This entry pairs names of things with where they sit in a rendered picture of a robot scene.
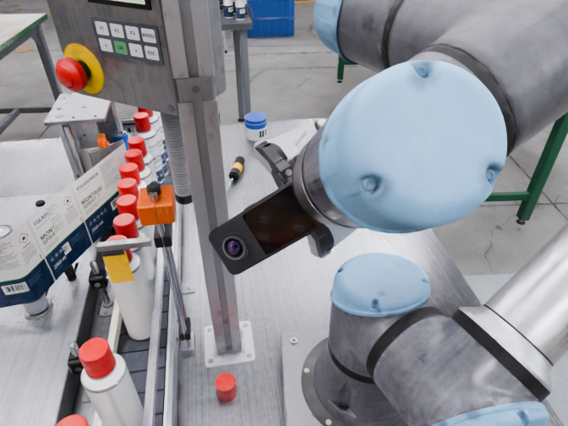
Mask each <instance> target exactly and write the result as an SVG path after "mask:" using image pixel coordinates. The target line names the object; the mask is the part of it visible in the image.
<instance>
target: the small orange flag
mask: <svg viewBox="0 0 568 426"><path fill-rule="evenodd" d="M101 255H102V257H103V259H104V262H105V265H106V269H107V271H108V274H109V276H110V279H111V282H112V283H120V282H127V281H134V276H133V273H132V271H131V267H130V264H129V262H128V256H127V254H126V251H125V249H121V250H113V251H106V252H102V254H101Z"/></svg>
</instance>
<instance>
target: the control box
mask: <svg viewBox="0 0 568 426"><path fill-rule="evenodd" d="M46 1H47V4H48V7H49V9H50V13H51V16H52V20H53V24H54V26H55V29H56V32H57V37H58V39H59V42H60V46H61V48H62V51H63V57H71V58H73V59H74V60H76V61H79V60H81V61H83V62H85V63H86V64H87V65H88V67H89V69H90V77H89V78H88V79H87V85H86V87H85V88H84V89H82V90H80V91H78V92H77V93H79V94H81V95H85V96H92V97H95V98H100V99H103V100H107V101H114V102H117V103H122V104H125V105H129V106H133V107H140V108H144V109H147V110H151V111H155V112H162V113H165V114H169V115H173V116H177V117H179V115H178V104H177V102H178V101H179V96H178V86H177V81H176V79H174V78H173V77H172V68H171V62H170V57H169V51H168V46H167V36H166V31H165V25H164V19H163V14H162V9H161V0H150V1H151V7H152V10H143V9H137V8H125V7H118V6H112V5H106V4H99V3H88V1H87V0H46ZM207 1H208V9H209V19H210V35H211V44H212V52H213V61H214V70H215V82H216V84H215V86H216V95H217V96H219V95H220V94H221V93H223V92H224V91H226V88H227V84H226V74H225V63H224V53H223V43H222V33H221V13H220V3H219V0H207ZM91 16H92V17H97V18H103V19H115V20H121V21H126V22H132V23H138V24H144V25H154V26H157V27H158V32H159V37H160V43H161V52H162V57H163V62H164V65H160V64H155V63H147V62H142V61H137V60H133V59H127V58H123V57H114V56H109V55H105V54H100V52H99V48H98V45H97V41H96V35H95V32H94V29H93V25H92V22H91V18H90V17H91Z"/></svg>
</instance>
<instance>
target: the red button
mask: <svg viewBox="0 0 568 426"><path fill-rule="evenodd" d="M56 74H57V78H58V80H59V81H60V83H61V84H62V85H63V86H65V87H66V88H67V89H69V90H71V91H73V92H78V91H80V90H82V89H84V88H85V87H86V85H87V79H88V78H89V77H90V69H89V67H88V65H87V64H86V63H85V62H83V61H81V60H79V61H76V60H74V59H73V58H71V57H64V58H62V59H59V60H58V61H57V63H56Z"/></svg>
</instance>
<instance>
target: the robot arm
mask: <svg viewBox="0 0 568 426"><path fill-rule="evenodd" d="M314 25H315V29H316V31H317V34H318V36H319V38H320V40H321V41H322V42H323V44H324V45H325V46H326V47H327V48H329V49H330V50H332V51H333V52H335V53H337V54H338V55H339V56H340V57H341V58H342V59H343V60H345V61H347V62H349V63H357V64H359V65H361V66H364V67H365V68H368V69H370V70H372V71H375V72H376V73H377V74H376V75H374V76H372V77H370V78H368V79H366V80H365V81H364V82H362V83H361V84H359V85H358V86H356V87H355V88H354V89H353V90H351V91H350V92H349V93H348V94H347V95H346V96H345V97H344V98H343V99H342V100H341V102H340V103H339V104H338V105H337V107H336V109H335V110H334V111H333V113H332V114H331V115H330V117H329V119H328V120H327V119H326V118H321V119H320V120H318V121H317V122H316V123H315V124H314V126H315V128H316V130H317V132H316V133H315V135H314V136H313V137H312V138H311V139H310V140H309V141H308V142H307V144H306V145H305V146H304V147H303V148H302V149H301V151H300V149H299V148H298V147H297V144H298V142H299V141H300V140H301V139H302V138H303V137H304V136H305V134H306V131H305V129H303V128H295V129H293V130H291V131H288V132H286V133H284V134H281V135H279V136H276V137H275V138H273V139H268V140H266V139H261V140H259V141H257V142H256V143H255V144H254V157H255V158H257V159H258V160H259V162H260V163H261V164H262V165H264V166H265V168H266V169H267V170H268V172H269V173H270V175H271V176H272V177H273V179H274V181H275V183H276V186H277V187H278V189H277V190H276V191H274V192H273V193H271V194H268V195H266V196H265V197H264V198H263V199H260V200H259V201H257V202H256V203H253V204H251V205H250V206H248V207H247V208H245V209H244V211H242V212H241V213H239V214H237V215H236V216H234V217H233V218H231V219H230V220H228V221H226V222H225V223H223V224H221V225H220V226H219V227H217V228H215V229H214V230H213V231H212V232H211V233H210V235H209V240H210V243H211V244H212V246H213V248H214V249H215V251H216V252H217V254H218V255H219V257H220V258H221V260H222V262H223V264H224V265H225V266H226V268H227V270H228V271H229V272H230V273H231V274H232V275H238V274H240V273H242V272H244V271H246V270H247V269H249V268H251V267H253V266H254V265H257V264H258V263H260V262H261V261H263V260H265V259H267V258H269V257H271V256H272V255H273V254H276V253H278V252H280V251H281V250H283V249H285V248H286V247H288V246H290V245H292V244H293V243H295V242H297V241H299V240H300V239H302V238H305V237H306V236H307V238H308V241H309V247H310V252H311V253H312V254H313V255H314V256H316V257H318V258H321V259H323V258H324V257H326V256H327V255H329V254H330V253H331V250H332V249H333V248H334V247H335V246H336V245H337V244H338V243H340V242H341V241H342V240H344V239H345V238H347V237H348V236H349V235H350V234H352V233H353V232H355V231H356V230H357V228H368V229H370V230H373V231H376V232H386V233H411V232H420V231H423V230H426V229H429V228H433V227H442V226H444V225H448V224H451V223H452V222H455V221H458V220H460V219H461V218H463V217H465V216H467V215H469V214H470V213H472V212H473V211H474V210H476V209H477V208H478V207H479V206H480V205H481V204H482V203H483V202H484V201H485V200H486V199H487V198H488V197H489V195H490V194H491V193H492V189H493V187H494V185H495V183H496V181H497V179H498V177H499V175H500V171H501V170H502V169H503V167H504V165H505V158H506V157H507V156H508V155H510V154H511V153H512V152H514V151H515V150H517V149H518V148H519V147H521V146H522V145H524V144H525V143H526V142H528V140H530V139H531V138H533V137H534V136H536V135H537V134H539V133H540V132H541V131H543V130H544V129H545V128H547V127H548V126H549V125H550V124H552V123H553V122H555V121H556V120H557V119H559V118H560V117H562V116H563V115H565V114H566V113H567V112H568V0H315V5H314ZM429 294H430V285H429V278H428V276H427V274H426V273H425V271H424V270H423V269H422V268H421V267H420V266H419V265H418V264H416V263H415V262H413V261H411V260H410V259H407V258H405V257H402V256H400V255H397V254H383V253H368V254H361V255H358V256H356V257H353V258H351V259H349V260H348V261H346V262H345V263H344V264H343V265H341V267H340V268H339V269H338V270H337V272H336V274H335V278H334V282H333V287H332V288H331V290H330V299H331V307H330V328H329V340H328V342H326V344H325V346H324V348H323V349H322V350H321V352H320V353H319V356H318V357H317V360H316V363H315V367H314V388H315V391H316V394H317V396H318V398H319V400H320V402H321V403H322V405H323V406H324V407H325V409H326V410H327V411H328V412H329V413H330V414H331V415H332V416H333V417H335V418H336V419H338V420H339V421H341V422H343V423H345V424H347V425H349V426H392V425H394V424H396V423H398V422H399V421H401V420H402V419H403V420H404V421H405V422H406V424H407V425H408V426H546V425H547V423H548V422H549V414H548V412H547V411H546V407H545V406H544V405H543V404H541V402H542V401H543V400H544V399H545V398H546V397H547V396H548V395H549V394H550V393H551V392H552V391H553V386H552V378H551V369H552V368H553V366H554V365H555V364H556V363H557V362H558V361H559V360H560V359H561V358H562V357H563V356H564V355H565V354H566V353H567V352H568V222H567V223H566V224H565V225H564V226H563V227H562V228H561V229H560V230H559V231H558V232H557V233H556V234H555V235H554V236H553V237H552V238H551V239H550V240H549V241H548V242H547V243H546V244H545V245H544V246H543V247H542V248H541V249H540V250H539V251H538V252H537V253H536V254H535V255H534V256H533V257H532V258H531V259H530V260H529V261H528V262H527V263H526V264H525V265H524V266H523V267H522V268H521V269H520V270H519V271H518V272H517V273H516V274H515V275H514V276H513V277H512V278H511V279H510V280H509V281H508V282H507V283H506V284H505V285H504V286H503V287H502V288H501V289H500V290H498V291H497V292H496V293H495V294H494V295H493V296H492V297H491V298H490V299H489V300H488V301H487V302H486V303H485V304H484V305H483V306H479V307H460V308H459V309H458V310H457V311H456V312H455V313H454V314H453V315H452V316H451V317H450V318H449V319H448V318H447V317H446V316H445V315H444V314H443V313H442V312H441V311H440V310H439V309H438V308H437V307H436V306H435V305H433V304H432V303H431V302H430V301H429V299H428V297H429Z"/></svg>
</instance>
